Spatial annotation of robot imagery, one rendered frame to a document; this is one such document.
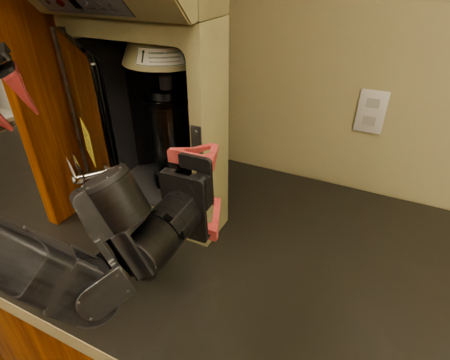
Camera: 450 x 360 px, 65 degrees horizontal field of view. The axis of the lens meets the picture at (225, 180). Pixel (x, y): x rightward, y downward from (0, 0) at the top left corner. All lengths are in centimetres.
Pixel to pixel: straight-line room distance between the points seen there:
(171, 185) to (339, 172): 71
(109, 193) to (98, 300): 11
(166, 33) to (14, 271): 43
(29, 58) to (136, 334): 57
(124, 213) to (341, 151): 79
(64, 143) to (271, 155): 60
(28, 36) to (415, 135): 91
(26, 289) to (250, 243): 55
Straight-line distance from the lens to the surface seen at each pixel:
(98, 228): 39
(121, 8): 63
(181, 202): 44
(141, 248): 39
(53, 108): 88
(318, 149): 107
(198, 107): 64
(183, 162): 46
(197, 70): 62
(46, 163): 89
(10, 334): 108
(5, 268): 38
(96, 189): 37
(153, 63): 70
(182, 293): 73
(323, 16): 98
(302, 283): 76
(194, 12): 59
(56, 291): 38
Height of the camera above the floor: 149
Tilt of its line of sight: 32 degrees down
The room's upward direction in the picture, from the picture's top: straight up
